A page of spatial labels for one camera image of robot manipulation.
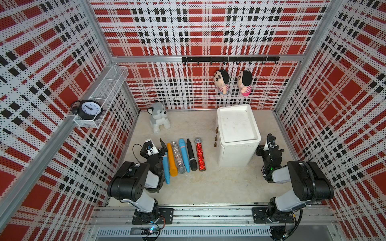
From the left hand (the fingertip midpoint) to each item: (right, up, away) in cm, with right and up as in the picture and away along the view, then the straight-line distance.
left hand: (155, 140), depth 88 cm
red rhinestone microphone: (+27, -12, +3) cm, 30 cm away
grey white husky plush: (-1, +15, +9) cm, 18 cm away
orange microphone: (+11, -17, -2) cm, 20 cm away
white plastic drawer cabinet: (+46, +4, -12) cm, 48 cm away
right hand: (+66, 0, +3) cm, 66 cm away
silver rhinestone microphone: (+15, -16, -2) cm, 22 cm away
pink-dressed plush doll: (+56, +39, +8) cm, 69 cm away
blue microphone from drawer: (+15, -4, +9) cm, 18 cm away
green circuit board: (-1, -43, -16) cm, 46 cm away
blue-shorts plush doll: (+40, +38, +3) cm, 55 cm away
